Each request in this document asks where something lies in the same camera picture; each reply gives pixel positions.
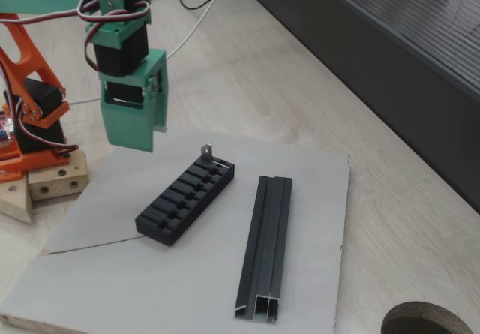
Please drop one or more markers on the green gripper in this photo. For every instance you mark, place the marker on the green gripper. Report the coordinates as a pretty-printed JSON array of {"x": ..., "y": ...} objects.
[{"x": 129, "y": 124}]

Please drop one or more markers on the small grey metal bracket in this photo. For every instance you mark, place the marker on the small grey metal bracket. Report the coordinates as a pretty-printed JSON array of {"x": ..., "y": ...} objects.
[{"x": 206, "y": 152}]

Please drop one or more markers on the black slotted holder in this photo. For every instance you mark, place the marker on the black slotted holder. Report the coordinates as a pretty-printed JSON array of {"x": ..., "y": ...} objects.
[{"x": 180, "y": 206}]

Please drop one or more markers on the wooden base block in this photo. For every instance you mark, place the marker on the wooden base block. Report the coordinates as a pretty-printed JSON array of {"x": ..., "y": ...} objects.
[{"x": 15, "y": 202}]

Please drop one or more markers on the light wooden block with screws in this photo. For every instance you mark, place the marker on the light wooden block with screws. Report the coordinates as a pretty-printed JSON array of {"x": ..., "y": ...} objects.
[{"x": 56, "y": 184}]

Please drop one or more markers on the grey wooden board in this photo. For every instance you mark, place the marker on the grey wooden board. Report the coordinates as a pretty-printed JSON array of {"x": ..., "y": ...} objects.
[{"x": 150, "y": 285}]

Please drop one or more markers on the black aluminium profile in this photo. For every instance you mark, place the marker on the black aluminium profile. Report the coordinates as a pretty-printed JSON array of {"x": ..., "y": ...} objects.
[{"x": 266, "y": 244}]

